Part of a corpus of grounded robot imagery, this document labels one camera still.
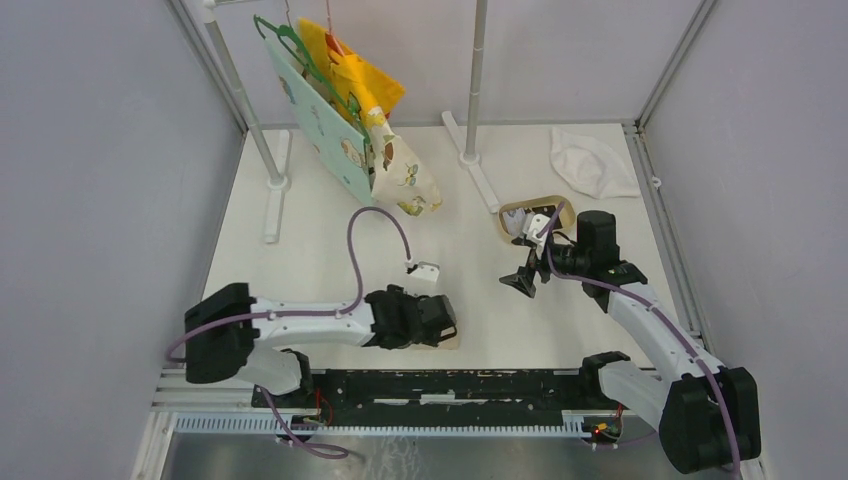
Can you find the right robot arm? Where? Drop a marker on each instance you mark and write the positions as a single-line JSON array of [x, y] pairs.
[[705, 413]]

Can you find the light green printed cloth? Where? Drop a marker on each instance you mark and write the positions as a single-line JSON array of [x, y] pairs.
[[339, 146]]

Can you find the pink clothes hanger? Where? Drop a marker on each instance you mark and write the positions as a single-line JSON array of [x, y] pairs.
[[330, 26]]

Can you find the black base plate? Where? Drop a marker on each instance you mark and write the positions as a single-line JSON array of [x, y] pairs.
[[442, 398]]

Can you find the beige oval tray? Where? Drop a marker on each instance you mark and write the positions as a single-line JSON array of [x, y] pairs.
[[546, 205]]

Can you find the white card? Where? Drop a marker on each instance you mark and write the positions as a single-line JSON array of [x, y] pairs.
[[513, 221]]

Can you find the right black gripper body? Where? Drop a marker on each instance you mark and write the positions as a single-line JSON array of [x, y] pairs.
[[565, 259]]

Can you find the white cloth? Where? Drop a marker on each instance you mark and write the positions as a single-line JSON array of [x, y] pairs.
[[591, 167]]

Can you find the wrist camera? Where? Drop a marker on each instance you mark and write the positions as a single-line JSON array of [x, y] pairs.
[[535, 231], [423, 273]]

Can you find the left rack pole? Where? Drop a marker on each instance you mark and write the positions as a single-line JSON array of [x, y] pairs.
[[230, 71]]

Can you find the yellow cloth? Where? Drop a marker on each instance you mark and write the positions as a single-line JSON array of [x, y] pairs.
[[357, 85]]

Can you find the beige card holder wallet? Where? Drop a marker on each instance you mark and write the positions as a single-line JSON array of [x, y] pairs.
[[452, 342]]

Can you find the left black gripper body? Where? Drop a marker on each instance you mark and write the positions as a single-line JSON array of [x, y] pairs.
[[402, 297]]

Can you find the rack pole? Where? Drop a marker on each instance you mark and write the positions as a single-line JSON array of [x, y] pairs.
[[481, 8], [230, 71]]

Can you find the green clothes hanger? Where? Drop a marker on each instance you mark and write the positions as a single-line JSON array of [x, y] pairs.
[[286, 48]]

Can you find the cream printed cloth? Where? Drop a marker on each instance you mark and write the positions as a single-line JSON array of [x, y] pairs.
[[399, 176]]

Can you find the right rack pole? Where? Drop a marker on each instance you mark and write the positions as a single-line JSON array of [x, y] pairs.
[[481, 8]]

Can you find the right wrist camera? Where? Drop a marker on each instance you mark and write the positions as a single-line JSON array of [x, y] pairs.
[[535, 231]]

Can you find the right rack foot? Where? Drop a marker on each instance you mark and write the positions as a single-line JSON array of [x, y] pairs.
[[474, 172]]

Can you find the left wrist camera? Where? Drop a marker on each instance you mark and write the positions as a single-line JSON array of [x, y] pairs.
[[423, 273]]

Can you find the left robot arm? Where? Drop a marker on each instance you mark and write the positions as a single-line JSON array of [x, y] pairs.
[[235, 335]]

